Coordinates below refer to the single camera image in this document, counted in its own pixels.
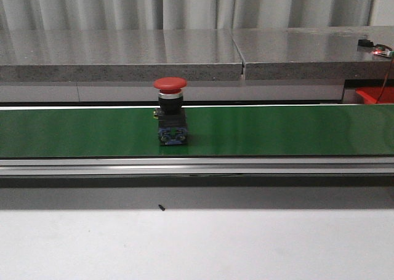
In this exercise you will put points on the red mushroom push button top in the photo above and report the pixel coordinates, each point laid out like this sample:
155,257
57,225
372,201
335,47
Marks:
172,120

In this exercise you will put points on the small black screw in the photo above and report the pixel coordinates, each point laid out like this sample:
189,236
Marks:
161,207

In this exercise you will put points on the grey stone counter slab right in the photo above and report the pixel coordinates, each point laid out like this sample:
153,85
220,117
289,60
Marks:
312,53

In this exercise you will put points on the grey stone counter slab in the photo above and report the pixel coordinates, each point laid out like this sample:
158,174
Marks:
118,55
312,53

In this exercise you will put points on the green conveyor belt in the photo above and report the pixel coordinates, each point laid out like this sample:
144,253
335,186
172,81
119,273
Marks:
320,130

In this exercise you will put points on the red plastic tray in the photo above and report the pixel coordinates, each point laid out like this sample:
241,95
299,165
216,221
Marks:
371,95

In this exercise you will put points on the grey stone counter slab left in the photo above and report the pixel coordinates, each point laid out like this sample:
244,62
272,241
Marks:
118,55

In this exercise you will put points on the small sensor circuit board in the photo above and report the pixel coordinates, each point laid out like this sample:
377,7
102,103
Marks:
366,45

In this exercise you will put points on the white pleated curtain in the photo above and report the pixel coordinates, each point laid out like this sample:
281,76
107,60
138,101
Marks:
191,14

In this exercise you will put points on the aluminium conveyor frame rail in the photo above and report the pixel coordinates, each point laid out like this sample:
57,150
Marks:
358,165

